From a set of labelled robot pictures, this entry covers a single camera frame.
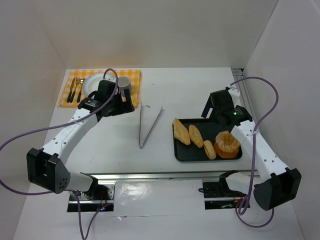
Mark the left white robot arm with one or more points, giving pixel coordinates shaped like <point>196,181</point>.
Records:
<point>46,166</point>

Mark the aluminium rail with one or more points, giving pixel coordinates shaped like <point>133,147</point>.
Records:
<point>207,176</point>
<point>244,92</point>

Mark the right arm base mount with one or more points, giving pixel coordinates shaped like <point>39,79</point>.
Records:
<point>217,195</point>

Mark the oval bread loaf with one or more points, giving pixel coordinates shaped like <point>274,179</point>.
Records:
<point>195,136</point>

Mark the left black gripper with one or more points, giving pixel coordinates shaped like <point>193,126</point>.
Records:
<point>124,105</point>

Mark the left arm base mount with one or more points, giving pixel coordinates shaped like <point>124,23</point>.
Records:
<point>101,200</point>

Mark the small round bun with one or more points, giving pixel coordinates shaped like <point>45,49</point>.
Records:
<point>209,149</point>

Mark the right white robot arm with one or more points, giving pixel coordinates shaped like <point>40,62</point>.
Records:
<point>277,183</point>

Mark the white paper plate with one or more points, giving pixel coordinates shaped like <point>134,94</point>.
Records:
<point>91,83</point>

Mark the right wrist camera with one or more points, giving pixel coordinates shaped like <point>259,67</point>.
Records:
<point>235,95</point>

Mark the lavender mug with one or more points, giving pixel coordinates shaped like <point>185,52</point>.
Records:
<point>124,83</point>

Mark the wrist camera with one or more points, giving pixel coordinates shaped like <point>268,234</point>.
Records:
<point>112,80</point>
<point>235,95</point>

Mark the aluminium rail right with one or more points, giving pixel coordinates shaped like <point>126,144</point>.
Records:
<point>244,92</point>

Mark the long bread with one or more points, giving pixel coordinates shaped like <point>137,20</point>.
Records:
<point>180,132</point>

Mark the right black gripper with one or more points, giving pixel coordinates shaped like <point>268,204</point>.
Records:
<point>211,110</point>

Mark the metal tongs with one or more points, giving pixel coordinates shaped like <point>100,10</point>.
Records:
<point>148,118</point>

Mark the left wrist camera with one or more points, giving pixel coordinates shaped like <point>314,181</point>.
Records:
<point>112,80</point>

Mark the aluminium rail front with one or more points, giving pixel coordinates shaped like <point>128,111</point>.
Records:
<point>207,176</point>

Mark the sugared ring pastry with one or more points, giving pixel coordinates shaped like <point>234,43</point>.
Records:
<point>226,145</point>

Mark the black-handled fork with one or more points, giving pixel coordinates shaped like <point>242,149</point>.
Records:
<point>77,82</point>

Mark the black tray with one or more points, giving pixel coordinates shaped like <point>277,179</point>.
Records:
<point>208,130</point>

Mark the black-handled spoon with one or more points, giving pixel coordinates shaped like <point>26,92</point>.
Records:
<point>80,91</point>

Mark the yellow checkered cloth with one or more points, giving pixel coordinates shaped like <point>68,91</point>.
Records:
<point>135,76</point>

